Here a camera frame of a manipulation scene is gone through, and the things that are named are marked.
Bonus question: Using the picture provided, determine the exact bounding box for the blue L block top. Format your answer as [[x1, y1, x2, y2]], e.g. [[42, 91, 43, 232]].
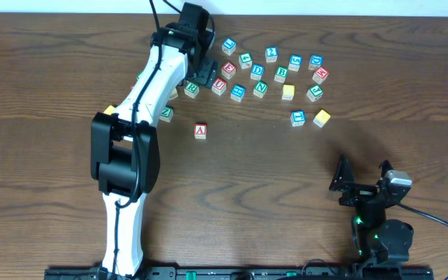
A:
[[222, 37, 236, 56]]

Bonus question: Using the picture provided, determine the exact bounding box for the blue D block middle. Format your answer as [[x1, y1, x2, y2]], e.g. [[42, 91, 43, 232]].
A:
[[250, 64, 264, 81]]

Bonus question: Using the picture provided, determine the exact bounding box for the blue H block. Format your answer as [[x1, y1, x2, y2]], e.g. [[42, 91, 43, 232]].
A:
[[230, 84, 246, 102]]

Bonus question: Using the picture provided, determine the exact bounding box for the green B block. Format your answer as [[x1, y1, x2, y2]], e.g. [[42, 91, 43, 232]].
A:
[[274, 66, 289, 83]]

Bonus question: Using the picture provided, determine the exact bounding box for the red A block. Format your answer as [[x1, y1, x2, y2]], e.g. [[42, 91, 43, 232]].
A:
[[194, 124, 207, 139]]

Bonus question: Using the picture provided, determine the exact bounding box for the yellow C block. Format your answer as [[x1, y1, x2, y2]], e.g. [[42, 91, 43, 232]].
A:
[[282, 84, 296, 100]]

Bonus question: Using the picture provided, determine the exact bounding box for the green 4 block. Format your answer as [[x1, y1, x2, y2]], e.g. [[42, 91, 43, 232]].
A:
[[239, 52, 253, 69]]

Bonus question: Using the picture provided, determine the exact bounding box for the red U block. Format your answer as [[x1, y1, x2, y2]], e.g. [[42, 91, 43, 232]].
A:
[[212, 78, 227, 96]]

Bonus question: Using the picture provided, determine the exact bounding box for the yellow block under gripper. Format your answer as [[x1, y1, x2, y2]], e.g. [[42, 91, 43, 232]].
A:
[[103, 105, 116, 115]]

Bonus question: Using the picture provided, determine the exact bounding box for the yellow K block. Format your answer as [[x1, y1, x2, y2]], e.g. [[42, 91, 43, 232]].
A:
[[313, 110, 331, 128]]

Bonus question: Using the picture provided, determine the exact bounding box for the red E block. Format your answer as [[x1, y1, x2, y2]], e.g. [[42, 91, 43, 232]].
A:
[[222, 61, 236, 80]]

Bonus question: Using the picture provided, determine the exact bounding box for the green R block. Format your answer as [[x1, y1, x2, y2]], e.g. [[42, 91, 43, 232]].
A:
[[184, 82, 199, 99]]

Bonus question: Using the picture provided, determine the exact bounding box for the blue T block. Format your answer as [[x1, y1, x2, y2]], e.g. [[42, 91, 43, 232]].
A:
[[290, 110, 306, 127]]

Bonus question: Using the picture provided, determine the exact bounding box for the green Z block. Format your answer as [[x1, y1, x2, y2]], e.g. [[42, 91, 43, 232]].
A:
[[159, 106, 174, 122]]

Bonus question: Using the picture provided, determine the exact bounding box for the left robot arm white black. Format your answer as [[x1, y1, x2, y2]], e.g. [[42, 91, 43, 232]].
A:
[[91, 2, 219, 279]]

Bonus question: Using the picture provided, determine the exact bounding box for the red M block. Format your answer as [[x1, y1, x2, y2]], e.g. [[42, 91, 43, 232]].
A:
[[312, 67, 329, 85]]

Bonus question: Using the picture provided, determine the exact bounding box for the blue d block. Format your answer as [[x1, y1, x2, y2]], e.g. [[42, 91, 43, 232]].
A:
[[250, 64, 264, 81], [308, 54, 323, 71]]

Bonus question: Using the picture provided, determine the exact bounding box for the blue question mark block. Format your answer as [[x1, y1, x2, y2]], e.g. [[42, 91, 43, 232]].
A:
[[265, 47, 278, 63]]

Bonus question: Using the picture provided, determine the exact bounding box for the green N block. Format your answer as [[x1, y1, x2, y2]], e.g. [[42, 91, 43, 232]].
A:
[[253, 81, 268, 98]]

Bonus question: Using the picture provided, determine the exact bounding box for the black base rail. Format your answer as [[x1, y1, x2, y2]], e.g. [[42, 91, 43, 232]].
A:
[[44, 258, 435, 280]]

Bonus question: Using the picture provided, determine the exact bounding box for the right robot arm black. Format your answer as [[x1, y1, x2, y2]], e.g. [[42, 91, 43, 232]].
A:
[[329, 156, 414, 265]]

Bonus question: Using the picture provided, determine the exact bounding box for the blue S block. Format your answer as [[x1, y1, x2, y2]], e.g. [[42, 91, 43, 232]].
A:
[[289, 54, 303, 72]]

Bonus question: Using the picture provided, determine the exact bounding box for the green J block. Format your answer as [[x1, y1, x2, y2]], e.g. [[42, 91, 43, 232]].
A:
[[306, 85, 324, 102]]

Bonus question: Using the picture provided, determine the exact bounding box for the blue D block right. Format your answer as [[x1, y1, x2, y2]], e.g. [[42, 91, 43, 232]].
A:
[[308, 54, 323, 71]]

